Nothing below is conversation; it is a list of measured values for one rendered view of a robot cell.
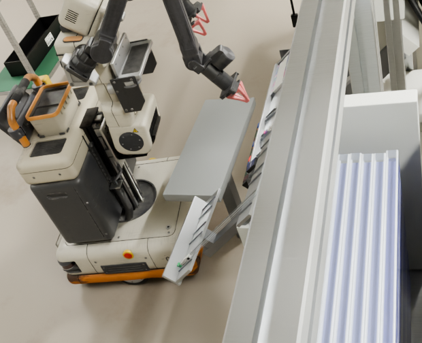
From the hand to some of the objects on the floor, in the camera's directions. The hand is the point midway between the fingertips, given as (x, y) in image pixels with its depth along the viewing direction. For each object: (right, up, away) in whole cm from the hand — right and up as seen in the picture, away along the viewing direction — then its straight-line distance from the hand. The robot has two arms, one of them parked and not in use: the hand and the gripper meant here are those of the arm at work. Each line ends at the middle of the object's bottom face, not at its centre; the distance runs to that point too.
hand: (246, 100), depth 214 cm
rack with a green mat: (-123, +34, +228) cm, 262 cm away
